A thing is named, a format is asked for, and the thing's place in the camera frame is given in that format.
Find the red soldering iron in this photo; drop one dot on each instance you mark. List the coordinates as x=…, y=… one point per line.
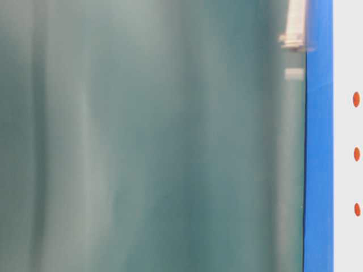
x=295, y=38

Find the blue table mat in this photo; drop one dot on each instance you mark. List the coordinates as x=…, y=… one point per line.
x=319, y=143

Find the white paper sheet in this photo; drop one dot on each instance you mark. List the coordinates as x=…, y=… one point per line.
x=347, y=34

